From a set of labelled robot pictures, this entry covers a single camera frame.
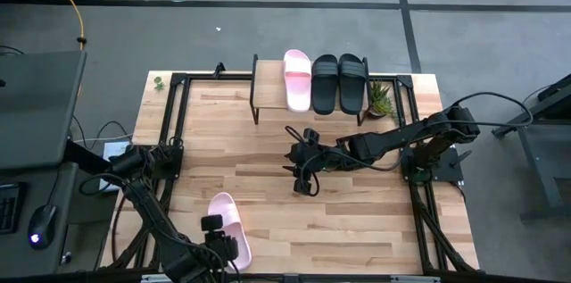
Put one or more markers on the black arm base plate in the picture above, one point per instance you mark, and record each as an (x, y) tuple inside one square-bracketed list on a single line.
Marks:
[(446, 171), (174, 171)]

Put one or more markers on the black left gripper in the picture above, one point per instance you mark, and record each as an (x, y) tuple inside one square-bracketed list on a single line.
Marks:
[(220, 247)]

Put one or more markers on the black keyboard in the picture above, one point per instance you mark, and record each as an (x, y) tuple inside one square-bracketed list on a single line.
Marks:
[(9, 209)]

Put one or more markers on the black rubber slide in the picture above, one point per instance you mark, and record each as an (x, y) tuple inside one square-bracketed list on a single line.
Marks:
[(352, 91), (325, 91)]

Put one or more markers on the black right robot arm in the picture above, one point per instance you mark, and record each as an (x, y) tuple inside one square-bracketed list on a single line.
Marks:
[(392, 140)]

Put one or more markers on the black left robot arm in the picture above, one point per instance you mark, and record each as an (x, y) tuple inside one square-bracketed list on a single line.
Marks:
[(147, 207)]

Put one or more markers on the black metal stand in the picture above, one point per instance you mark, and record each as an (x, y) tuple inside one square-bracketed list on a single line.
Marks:
[(542, 171)]

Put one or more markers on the small green plant sprig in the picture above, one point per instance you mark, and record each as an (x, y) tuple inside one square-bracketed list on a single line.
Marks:
[(159, 83)]

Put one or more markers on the grey monitor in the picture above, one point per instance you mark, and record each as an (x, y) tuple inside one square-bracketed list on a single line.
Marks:
[(40, 109)]

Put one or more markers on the dark grey desk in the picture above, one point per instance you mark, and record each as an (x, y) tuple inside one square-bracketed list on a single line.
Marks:
[(18, 256)]

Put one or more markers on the wooden shelf with black frame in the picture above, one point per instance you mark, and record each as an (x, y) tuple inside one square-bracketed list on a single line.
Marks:
[(267, 91)]

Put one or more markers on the pink rubber slide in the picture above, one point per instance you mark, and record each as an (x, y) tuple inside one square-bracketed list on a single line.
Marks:
[(297, 86), (223, 205)]

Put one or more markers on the black clamp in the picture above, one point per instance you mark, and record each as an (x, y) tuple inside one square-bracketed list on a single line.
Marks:
[(219, 71)]

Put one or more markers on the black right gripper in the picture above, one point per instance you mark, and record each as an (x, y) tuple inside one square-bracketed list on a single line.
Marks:
[(319, 160)]

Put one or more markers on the potted green succulent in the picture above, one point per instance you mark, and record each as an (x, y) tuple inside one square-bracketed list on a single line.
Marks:
[(381, 102)]

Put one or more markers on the black aluminium rig frame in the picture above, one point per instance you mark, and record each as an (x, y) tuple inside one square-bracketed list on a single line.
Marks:
[(201, 76)]

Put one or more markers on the silver knob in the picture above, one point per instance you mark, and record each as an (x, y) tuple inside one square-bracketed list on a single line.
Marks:
[(66, 258)]

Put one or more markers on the black computer mouse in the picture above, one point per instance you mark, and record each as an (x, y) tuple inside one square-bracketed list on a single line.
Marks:
[(42, 225)]

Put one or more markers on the white box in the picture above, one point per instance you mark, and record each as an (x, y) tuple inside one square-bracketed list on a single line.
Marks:
[(113, 149)]

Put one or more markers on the silver metal bracket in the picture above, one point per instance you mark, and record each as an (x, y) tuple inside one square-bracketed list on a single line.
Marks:
[(165, 278), (415, 279)]

